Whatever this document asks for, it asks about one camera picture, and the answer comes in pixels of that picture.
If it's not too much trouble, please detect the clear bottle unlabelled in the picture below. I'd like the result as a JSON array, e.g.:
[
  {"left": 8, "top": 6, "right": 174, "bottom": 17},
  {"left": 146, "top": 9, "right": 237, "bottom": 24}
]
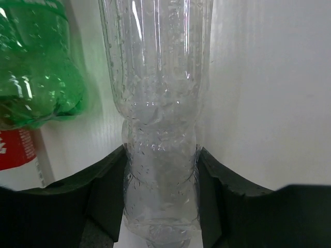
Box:
[{"left": 99, "top": 1, "right": 213, "bottom": 247}]

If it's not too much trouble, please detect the clear bottle large red label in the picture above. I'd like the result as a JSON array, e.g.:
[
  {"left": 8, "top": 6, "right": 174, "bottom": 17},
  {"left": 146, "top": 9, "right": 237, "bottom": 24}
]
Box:
[{"left": 0, "top": 129, "right": 46, "bottom": 191}]

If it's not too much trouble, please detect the green plastic bottle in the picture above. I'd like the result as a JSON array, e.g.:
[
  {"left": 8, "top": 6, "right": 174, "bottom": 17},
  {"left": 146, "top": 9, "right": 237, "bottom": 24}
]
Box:
[{"left": 1, "top": 1, "right": 88, "bottom": 130}]

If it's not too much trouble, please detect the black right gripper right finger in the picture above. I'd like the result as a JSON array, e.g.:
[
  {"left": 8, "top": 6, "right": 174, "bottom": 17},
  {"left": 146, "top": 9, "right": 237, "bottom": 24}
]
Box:
[{"left": 197, "top": 149, "right": 330, "bottom": 247}]

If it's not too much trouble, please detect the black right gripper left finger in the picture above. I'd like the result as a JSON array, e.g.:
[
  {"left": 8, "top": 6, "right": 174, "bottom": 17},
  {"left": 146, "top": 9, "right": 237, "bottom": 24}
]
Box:
[{"left": 1, "top": 146, "right": 127, "bottom": 247}]

